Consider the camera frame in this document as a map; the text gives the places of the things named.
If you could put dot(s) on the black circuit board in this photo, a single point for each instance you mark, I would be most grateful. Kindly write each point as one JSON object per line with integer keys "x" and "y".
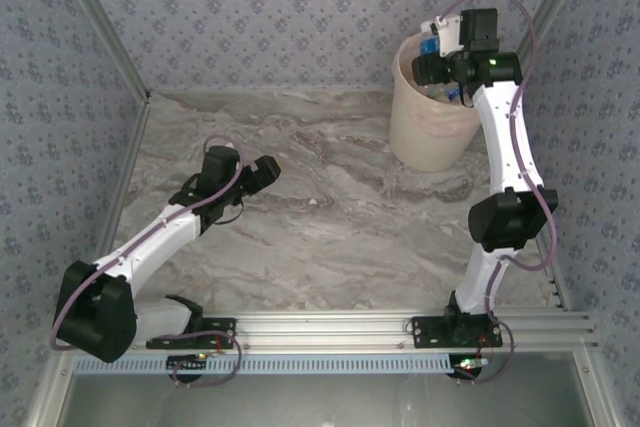
{"x": 467, "y": 366}
{"x": 185, "y": 364}

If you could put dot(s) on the right black mount plate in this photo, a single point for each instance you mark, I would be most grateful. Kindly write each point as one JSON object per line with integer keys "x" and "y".
{"x": 427, "y": 332}

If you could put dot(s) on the left black circuit board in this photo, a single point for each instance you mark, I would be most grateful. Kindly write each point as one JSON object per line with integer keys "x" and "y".
{"x": 185, "y": 364}

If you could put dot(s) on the aluminium side rail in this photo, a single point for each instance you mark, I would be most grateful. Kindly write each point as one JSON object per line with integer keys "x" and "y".
{"x": 557, "y": 292}
{"x": 127, "y": 167}

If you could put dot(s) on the beige plastic bin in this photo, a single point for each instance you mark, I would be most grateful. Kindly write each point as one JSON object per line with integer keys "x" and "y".
{"x": 425, "y": 142}

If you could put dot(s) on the metal sheet panel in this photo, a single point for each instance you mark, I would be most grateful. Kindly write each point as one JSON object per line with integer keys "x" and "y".
{"x": 320, "y": 402}

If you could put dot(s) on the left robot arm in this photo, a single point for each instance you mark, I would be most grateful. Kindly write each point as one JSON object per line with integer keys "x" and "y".
{"x": 150, "y": 247}

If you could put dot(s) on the green cap clear bottle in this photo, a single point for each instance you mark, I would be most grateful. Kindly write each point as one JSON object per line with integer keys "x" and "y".
{"x": 438, "y": 93}

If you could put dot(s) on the black mount plate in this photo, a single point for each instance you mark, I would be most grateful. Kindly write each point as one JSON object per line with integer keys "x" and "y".
{"x": 222, "y": 329}
{"x": 427, "y": 332}

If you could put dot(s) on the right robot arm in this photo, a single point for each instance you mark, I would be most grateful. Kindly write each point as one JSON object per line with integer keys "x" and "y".
{"x": 505, "y": 137}

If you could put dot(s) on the left black mount plate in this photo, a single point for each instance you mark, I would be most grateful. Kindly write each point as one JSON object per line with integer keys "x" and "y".
{"x": 222, "y": 329}

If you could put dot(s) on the long aluminium base rail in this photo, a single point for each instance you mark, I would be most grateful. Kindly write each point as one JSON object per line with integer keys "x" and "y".
{"x": 320, "y": 329}

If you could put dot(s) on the right black circuit board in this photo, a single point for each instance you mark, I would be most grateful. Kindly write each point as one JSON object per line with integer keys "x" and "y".
{"x": 467, "y": 366}

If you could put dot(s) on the blue label bottle long neck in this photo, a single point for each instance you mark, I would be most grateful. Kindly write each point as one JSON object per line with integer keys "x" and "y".
{"x": 431, "y": 46}

